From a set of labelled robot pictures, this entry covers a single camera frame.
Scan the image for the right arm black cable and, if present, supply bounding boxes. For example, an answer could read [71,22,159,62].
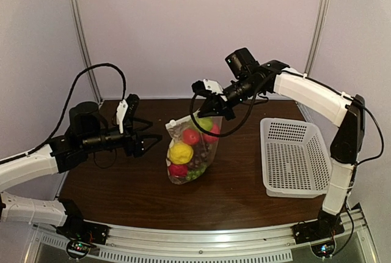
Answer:
[189,88,269,138]

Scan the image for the aluminium frame post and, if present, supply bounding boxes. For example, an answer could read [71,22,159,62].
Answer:
[304,0,331,75]
[70,0,103,103]

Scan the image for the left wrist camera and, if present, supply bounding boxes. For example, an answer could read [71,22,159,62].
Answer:
[115,94,140,134]

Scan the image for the left aluminium frame post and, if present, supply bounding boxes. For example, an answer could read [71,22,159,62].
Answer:
[70,0,103,103]

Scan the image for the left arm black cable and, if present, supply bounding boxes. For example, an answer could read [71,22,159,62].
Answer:
[27,62,128,154]

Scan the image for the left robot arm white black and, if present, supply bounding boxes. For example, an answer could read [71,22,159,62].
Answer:
[1,100,163,227]

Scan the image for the yellow fake lemon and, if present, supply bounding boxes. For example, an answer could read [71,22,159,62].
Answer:
[168,143,194,165]

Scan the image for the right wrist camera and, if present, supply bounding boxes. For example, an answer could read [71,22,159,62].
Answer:
[191,79,227,102]

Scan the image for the green fake apple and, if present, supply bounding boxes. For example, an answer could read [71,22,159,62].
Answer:
[196,117,213,132]

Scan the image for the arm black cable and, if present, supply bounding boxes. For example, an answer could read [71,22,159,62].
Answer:
[189,88,269,138]
[27,62,128,154]

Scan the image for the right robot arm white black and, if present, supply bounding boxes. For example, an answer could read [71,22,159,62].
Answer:
[192,48,365,237]

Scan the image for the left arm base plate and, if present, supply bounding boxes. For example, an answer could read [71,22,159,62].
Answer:
[56,219,109,245]

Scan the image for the red fake apple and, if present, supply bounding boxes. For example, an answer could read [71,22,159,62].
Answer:
[182,128,200,146]

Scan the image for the purple fake grapes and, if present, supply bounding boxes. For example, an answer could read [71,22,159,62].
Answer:
[187,143,216,170]

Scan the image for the aluminium front rail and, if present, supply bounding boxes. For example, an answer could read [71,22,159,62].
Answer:
[30,209,372,262]

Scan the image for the right aluminium frame post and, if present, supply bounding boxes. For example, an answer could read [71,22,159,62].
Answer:
[304,0,331,75]

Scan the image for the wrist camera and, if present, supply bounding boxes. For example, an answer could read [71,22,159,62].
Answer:
[115,94,140,134]
[191,79,227,102]

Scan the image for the clear zip top bag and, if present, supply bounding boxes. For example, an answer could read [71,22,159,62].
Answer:
[166,116,222,185]

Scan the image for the white perforated plastic basket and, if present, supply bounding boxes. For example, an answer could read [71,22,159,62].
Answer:
[260,118,331,199]

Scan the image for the pink fake peach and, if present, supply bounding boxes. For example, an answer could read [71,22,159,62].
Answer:
[202,123,221,144]

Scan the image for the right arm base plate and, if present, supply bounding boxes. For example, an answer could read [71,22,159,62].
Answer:
[291,218,345,244]

